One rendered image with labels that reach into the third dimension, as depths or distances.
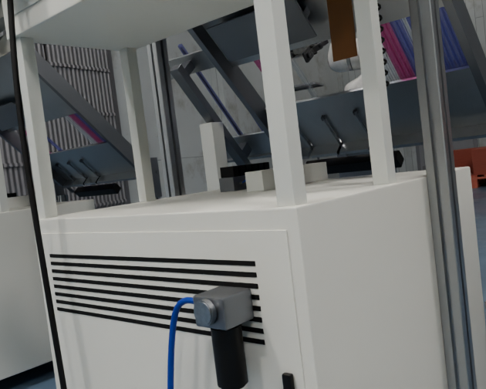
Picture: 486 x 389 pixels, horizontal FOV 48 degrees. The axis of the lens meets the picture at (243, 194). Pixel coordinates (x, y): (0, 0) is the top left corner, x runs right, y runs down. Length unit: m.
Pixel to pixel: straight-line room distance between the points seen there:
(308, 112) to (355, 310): 0.97
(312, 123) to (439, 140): 0.74
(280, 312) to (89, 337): 0.49
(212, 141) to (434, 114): 1.02
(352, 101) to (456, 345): 0.78
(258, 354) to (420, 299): 0.35
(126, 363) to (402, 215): 0.56
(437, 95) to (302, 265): 0.47
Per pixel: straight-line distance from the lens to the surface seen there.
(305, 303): 0.73
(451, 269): 1.08
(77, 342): 1.19
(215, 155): 1.90
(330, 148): 1.77
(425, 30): 1.07
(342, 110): 1.66
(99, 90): 5.81
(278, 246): 0.73
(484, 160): 8.00
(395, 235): 0.94
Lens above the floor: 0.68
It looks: 3 degrees down
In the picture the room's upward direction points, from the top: 7 degrees counter-clockwise
